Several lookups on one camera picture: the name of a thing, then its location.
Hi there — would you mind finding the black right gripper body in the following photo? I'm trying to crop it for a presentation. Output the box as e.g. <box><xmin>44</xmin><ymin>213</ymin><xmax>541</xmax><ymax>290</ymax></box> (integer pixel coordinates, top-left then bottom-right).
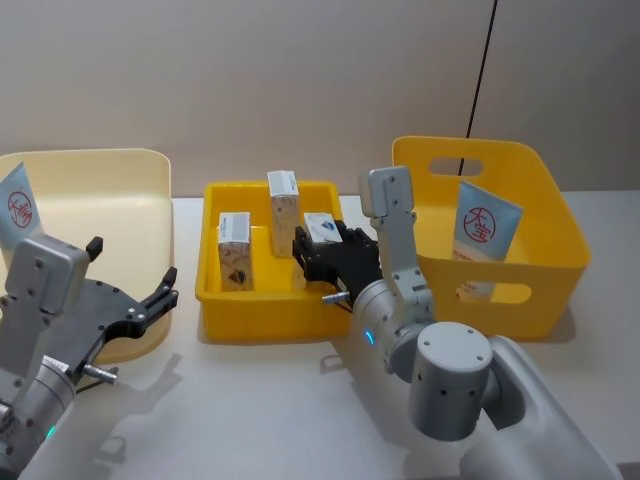
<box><xmin>319</xmin><ymin>244</ymin><xmax>384</xmax><ymax>304</ymax></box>

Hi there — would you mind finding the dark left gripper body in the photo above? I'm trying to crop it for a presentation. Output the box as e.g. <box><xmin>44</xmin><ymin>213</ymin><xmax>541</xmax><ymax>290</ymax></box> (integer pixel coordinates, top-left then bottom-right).
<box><xmin>46</xmin><ymin>278</ymin><xmax>140</xmax><ymax>374</ymax></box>

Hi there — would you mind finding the small box with blue print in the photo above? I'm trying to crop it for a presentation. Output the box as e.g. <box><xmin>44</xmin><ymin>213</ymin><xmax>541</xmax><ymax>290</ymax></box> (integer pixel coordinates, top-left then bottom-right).
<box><xmin>303</xmin><ymin>211</ymin><xmax>343</xmax><ymax>246</ymax></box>

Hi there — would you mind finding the tall white carton box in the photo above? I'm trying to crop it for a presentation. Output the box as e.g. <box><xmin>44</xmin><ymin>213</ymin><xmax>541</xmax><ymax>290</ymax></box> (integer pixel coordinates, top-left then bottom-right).
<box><xmin>267</xmin><ymin>170</ymin><xmax>302</xmax><ymax>259</ymax></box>

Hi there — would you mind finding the pale yellow plastic bin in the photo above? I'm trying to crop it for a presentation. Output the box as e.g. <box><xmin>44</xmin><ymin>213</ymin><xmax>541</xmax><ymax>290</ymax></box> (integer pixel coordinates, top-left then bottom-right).
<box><xmin>0</xmin><ymin>147</ymin><xmax>175</xmax><ymax>365</ymax></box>

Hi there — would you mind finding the shallow yellow plastic tray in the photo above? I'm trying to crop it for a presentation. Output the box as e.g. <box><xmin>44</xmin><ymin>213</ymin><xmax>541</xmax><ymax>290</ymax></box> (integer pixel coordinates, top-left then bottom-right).
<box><xmin>194</xmin><ymin>180</ymin><xmax>354</xmax><ymax>344</ymax></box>

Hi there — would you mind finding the white box with dark print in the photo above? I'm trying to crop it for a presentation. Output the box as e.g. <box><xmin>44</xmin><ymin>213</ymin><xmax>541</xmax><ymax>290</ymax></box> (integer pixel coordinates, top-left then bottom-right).
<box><xmin>216</xmin><ymin>211</ymin><xmax>256</xmax><ymax>293</ymax></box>

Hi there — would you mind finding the pale blue tube red mark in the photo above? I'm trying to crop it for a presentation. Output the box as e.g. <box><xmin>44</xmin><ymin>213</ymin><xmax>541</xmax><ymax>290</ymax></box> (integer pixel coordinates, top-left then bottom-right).
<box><xmin>0</xmin><ymin>160</ymin><xmax>42</xmax><ymax>252</ymax></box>
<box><xmin>449</xmin><ymin>179</ymin><xmax>525</xmax><ymax>304</ymax></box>

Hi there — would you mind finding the yellow basket with handle holes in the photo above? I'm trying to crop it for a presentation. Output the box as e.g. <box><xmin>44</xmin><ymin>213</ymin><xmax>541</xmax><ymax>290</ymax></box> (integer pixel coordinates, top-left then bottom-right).
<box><xmin>391</xmin><ymin>135</ymin><xmax>593</xmax><ymax>343</ymax></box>

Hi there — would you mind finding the thin black wall cable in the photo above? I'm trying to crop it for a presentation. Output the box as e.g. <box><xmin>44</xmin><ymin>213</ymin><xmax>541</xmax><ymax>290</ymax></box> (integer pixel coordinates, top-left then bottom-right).
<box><xmin>459</xmin><ymin>0</ymin><xmax>500</xmax><ymax>177</ymax></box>

